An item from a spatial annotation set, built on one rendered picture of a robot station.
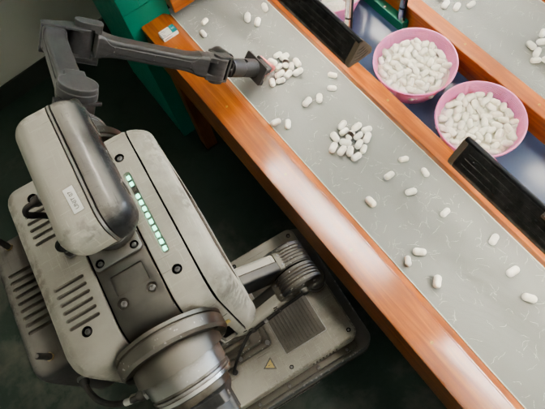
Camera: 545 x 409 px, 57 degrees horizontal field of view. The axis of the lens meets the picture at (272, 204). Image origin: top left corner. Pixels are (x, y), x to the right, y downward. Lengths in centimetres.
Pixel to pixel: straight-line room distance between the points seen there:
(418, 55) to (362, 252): 71
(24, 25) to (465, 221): 223
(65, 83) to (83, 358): 54
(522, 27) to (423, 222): 77
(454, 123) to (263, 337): 89
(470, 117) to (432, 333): 67
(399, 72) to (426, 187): 41
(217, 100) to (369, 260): 71
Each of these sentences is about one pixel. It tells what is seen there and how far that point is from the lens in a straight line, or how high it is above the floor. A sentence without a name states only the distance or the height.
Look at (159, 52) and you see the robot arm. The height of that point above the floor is 105.
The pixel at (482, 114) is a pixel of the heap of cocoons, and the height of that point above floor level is 74.
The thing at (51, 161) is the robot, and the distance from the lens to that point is 62.
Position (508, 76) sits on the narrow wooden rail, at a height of 77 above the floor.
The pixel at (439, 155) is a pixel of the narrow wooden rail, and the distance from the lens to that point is 156.
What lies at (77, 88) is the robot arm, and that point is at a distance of 105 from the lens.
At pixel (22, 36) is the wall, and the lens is 289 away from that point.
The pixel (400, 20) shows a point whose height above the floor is 72.
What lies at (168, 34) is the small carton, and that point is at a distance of 187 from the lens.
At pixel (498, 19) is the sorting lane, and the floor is 74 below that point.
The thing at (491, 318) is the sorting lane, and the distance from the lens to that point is 146.
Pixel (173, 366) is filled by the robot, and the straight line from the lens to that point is 70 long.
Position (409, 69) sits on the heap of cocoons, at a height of 74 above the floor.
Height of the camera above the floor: 211
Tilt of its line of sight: 66 degrees down
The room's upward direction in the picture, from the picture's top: 16 degrees counter-clockwise
